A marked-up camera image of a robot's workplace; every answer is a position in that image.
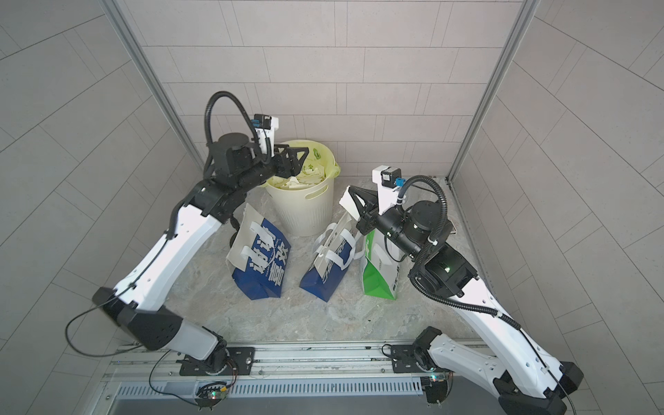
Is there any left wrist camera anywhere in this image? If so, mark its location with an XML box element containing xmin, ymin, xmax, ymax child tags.
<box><xmin>252</xmin><ymin>114</ymin><xmax>279</xmax><ymax>158</ymax></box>

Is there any large blue white tote bag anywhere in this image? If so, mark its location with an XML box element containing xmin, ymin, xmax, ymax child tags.
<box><xmin>227</xmin><ymin>204</ymin><xmax>292</xmax><ymax>300</ymax></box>

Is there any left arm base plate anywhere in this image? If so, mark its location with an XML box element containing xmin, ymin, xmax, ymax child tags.
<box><xmin>176</xmin><ymin>347</ymin><xmax>255</xmax><ymax>376</ymax></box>

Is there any left controller board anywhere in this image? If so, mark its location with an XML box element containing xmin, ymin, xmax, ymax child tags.
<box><xmin>195</xmin><ymin>381</ymin><xmax>228</xmax><ymax>410</ymax></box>

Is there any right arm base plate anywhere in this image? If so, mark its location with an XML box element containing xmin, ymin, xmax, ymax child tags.
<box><xmin>387</xmin><ymin>344</ymin><xmax>432</xmax><ymax>374</ymax></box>

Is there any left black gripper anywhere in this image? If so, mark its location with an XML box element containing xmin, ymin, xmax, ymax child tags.
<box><xmin>233</xmin><ymin>142</ymin><xmax>309</xmax><ymax>195</ymax></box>

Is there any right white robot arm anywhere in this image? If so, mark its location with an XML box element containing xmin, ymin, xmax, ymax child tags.
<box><xmin>340</xmin><ymin>175</ymin><xmax>584</xmax><ymax>414</ymax></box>

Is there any green white tote bag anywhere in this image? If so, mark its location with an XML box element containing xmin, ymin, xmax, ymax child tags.
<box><xmin>361</xmin><ymin>230</ymin><xmax>402</xmax><ymax>300</ymax></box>

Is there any cream plastic trash bin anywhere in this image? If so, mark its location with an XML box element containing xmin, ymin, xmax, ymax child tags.
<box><xmin>265</xmin><ymin>178</ymin><xmax>335</xmax><ymax>237</ymax></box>

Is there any aluminium mounting rail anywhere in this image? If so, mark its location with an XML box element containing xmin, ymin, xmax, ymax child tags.
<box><xmin>101</xmin><ymin>340</ymin><xmax>505</xmax><ymax>382</ymax></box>

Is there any shredded paper pile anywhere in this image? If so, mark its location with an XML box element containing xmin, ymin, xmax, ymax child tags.
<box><xmin>268</xmin><ymin>164</ymin><xmax>326</xmax><ymax>190</ymax></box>

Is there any small blue white tote bag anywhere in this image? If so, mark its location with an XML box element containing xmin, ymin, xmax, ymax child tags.
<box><xmin>299</xmin><ymin>213</ymin><xmax>364</xmax><ymax>302</ymax></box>

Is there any right controller board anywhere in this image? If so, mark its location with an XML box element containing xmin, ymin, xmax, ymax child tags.
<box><xmin>420</xmin><ymin>376</ymin><xmax>450</xmax><ymax>406</ymax></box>

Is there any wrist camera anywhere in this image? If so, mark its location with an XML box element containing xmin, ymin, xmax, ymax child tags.
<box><xmin>372</xmin><ymin>165</ymin><xmax>406</xmax><ymax>214</ymax></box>
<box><xmin>252</xmin><ymin>114</ymin><xmax>279</xmax><ymax>158</ymax></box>

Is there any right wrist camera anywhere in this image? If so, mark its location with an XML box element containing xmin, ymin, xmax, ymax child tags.
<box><xmin>372</xmin><ymin>165</ymin><xmax>406</xmax><ymax>214</ymax></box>

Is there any controller board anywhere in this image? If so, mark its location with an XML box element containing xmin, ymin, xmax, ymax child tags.
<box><xmin>420</xmin><ymin>376</ymin><xmax>450</xmax><ymax>406</ymax></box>
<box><xmin>195</xmin><ymin>381</ymin><xmax>228</xmax><ymax>410</ymax></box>

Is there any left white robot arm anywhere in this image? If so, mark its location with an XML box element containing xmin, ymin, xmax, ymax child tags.
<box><xmin>93</xmin><ymin>91</ymin><xmax>309</xmax><ymax>375</ymax></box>

